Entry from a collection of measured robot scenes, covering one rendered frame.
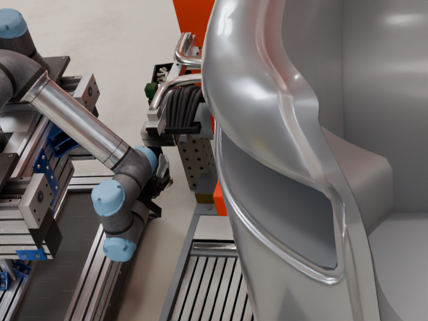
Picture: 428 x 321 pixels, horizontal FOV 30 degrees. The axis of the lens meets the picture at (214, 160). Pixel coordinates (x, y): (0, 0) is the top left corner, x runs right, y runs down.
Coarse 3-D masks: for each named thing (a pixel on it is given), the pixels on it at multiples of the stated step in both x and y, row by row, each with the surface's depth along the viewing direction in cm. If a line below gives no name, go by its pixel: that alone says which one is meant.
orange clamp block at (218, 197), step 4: (216, 188) 193; (216, 192) 192; (220, 192) 192; (216, 196) 191; (220, 196) 191; (216, 200) 192; (220, 200) 192; (216, 204) 193; (220, 204) 193; (224, 204) 192; (216, 208) 194; (220, 208) 193; (224, 208) 193; (220, 212) 194; (224, 212) 194
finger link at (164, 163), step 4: (160, 156) 207; (164, 156) 213; (160, 160) 207; (164, 160) 210; (168, 160) 212; (160, 164) 208; (164, 164) 210; (168, 164) 211; (160, 168) 208; (164, 168) 209; (160, 172) 208; (164, 172) 208; (160, 176) 207
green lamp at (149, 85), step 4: (148, 84) 274; (152, 84) 273; (156, 84) 273; (148, 88) 272; (152, 88) 272; (156, 88) 273; (148, 92) 273; (152, 92) 272; (148, 96) 274; (152, 96) 273
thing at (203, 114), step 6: (198, 108) 216; (204, 108) 215; (198, 114) 216; (204, 114) 215; (210, 114) 215; (198, 120) 217; (204, 120) 215; (210, 120) 215; (204, 126) 216; (210, 126) 216; (204, 132) 218; (210, 132) 217; (210, 138) 220
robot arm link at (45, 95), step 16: (16, 64) 180; (32, 64) 184; (16, 80) 180; (32, 80) 182; (48, 80) 186; (16, 96) 185; (32, 96) 184; (48, 96) 184; (64, 96) 186; (48, 112) 185; (64, 112) 185; (80, 112) 187; (64, 128) 187; (80, 128) 186; (96, 128) 188; (80, 144) 189; (96, 144) 188; (112, 144) 188; (128, 144) 193; (112, 160) 189; (128, 160) 189; (144, 160) 191; (144, 176) 190
